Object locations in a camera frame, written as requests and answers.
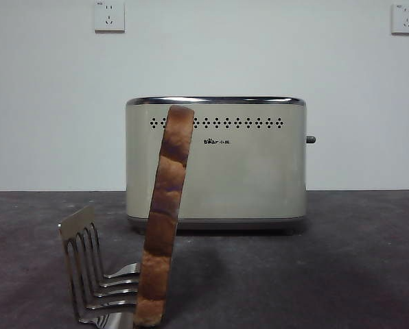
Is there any brown-crusted bread slice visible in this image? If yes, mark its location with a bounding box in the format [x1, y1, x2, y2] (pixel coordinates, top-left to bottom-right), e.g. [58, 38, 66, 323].
[132, 105, 195, 328]

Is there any cream steel two-slot toaster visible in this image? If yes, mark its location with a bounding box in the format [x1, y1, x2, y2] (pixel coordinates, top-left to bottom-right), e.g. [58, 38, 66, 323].
[125, 96, 307, 231]

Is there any stainless steel toast rack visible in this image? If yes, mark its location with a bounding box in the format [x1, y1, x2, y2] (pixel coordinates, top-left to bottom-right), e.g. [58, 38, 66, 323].
[57, 204, 142, 329]

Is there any white wall socket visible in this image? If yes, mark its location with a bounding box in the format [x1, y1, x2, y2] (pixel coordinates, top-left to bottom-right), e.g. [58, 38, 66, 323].
[94, 1, 126, 34]
[391, 3, 409, 36]

